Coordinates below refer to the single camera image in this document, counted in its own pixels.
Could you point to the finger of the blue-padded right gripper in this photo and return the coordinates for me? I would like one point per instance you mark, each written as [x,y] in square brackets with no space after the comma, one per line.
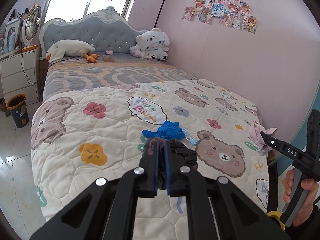
[216,208]

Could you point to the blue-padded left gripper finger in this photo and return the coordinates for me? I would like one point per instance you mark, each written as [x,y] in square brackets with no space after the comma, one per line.
[105,209]

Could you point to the black plastic bag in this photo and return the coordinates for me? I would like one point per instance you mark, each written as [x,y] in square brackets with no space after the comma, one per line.
[176,148]

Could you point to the pink cloth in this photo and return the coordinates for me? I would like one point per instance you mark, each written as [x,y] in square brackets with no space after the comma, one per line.
[255,135]

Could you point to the dark blue orange trash bin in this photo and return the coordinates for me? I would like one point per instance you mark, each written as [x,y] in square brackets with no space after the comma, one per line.
[18,109]

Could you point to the person's right hand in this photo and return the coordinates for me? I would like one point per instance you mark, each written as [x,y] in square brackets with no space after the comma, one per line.
[309,185]

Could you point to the yellow tape roll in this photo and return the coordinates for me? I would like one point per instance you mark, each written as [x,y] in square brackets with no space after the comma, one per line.
[275,216]

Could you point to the bear pattern quilt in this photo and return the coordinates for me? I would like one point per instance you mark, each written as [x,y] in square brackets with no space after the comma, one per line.
[81,135]

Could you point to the grey orange patterned bedsheet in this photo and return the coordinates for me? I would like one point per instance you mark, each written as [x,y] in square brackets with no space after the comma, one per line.
[75,73]

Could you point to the small brown plush toy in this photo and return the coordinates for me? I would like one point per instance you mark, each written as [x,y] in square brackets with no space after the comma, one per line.
[108,58]

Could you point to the small pink plush toy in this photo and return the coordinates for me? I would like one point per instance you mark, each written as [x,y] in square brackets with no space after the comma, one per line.
[109,52]

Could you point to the white dog plush toy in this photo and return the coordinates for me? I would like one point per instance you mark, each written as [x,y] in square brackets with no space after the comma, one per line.
[151,45]

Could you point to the white drawer nightstand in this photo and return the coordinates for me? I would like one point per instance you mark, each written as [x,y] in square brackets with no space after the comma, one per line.
[20,75]

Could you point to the white goose plush toy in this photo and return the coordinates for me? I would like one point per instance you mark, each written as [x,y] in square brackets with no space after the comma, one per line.
[72,48]

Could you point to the grey tufted bed headboard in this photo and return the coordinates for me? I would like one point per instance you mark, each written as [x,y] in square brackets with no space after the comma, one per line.
[106,29]

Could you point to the white arched cosmetic cabinet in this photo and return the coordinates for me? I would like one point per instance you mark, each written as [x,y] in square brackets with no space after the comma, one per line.
[11,33]

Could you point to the light blue bottle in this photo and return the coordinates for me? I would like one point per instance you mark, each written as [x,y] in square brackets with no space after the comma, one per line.
[11,39]

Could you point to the white desk fan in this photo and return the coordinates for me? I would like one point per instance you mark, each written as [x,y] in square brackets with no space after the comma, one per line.
[31,24]

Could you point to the anime posters on wall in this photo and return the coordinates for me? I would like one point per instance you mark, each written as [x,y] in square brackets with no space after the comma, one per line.
[231,13]

